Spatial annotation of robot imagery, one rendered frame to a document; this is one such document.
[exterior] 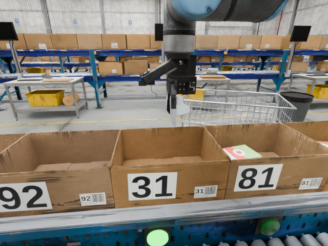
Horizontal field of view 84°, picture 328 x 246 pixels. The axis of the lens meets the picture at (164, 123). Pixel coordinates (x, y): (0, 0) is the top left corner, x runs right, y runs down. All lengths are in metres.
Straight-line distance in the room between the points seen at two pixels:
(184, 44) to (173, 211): 0.52
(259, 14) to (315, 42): 6.39
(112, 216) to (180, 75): 0.49
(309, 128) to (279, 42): 5.12
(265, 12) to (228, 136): 0.61
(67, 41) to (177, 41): 4.88
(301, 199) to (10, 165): 1.07
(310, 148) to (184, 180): 0.55
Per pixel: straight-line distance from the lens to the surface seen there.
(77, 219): 0.71
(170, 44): 0.53
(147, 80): 0.56
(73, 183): 0.66
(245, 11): 0.47
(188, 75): 0.56
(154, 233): 0.68
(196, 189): 0.68
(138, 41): 5.02
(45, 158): 1.02
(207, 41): 5.27
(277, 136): 1.09
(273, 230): 0.83
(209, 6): 0.42
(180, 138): 0.88
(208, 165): 0.63
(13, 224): 0.79
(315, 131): 1.23
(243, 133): 0.99
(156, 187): 0.65
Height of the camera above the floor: 1.39
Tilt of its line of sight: 22 degrees down
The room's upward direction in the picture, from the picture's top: straight up
